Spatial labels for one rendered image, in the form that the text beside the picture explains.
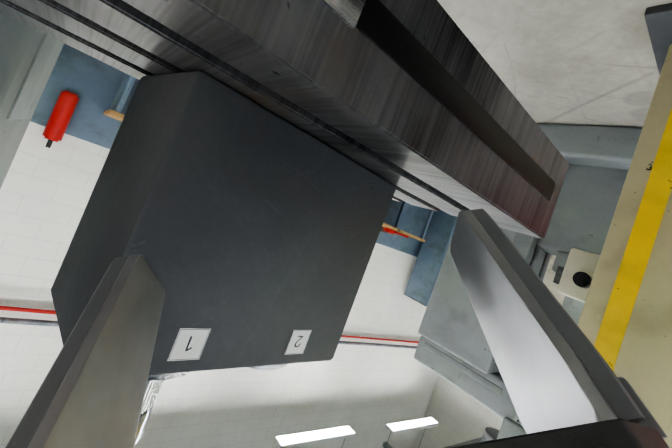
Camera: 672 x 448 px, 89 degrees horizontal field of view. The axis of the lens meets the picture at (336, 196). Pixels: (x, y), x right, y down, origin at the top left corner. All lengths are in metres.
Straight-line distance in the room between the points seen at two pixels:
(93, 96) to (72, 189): 0.99
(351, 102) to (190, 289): 0.16
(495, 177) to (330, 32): 0.17
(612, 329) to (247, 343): 1.27
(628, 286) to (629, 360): 0.22
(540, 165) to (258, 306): 0.27
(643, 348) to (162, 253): 1.35
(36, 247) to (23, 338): 0.98
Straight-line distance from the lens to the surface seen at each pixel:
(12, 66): 0.63
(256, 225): 0.25
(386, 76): 0.19
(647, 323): 1.43
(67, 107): 4.30
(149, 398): 0.33
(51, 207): 4.55
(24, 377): 5.25
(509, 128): 0.29
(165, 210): 0.22
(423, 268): 7.27
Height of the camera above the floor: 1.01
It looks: 3 degrees down
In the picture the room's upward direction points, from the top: 159 degrees counter-clockwise
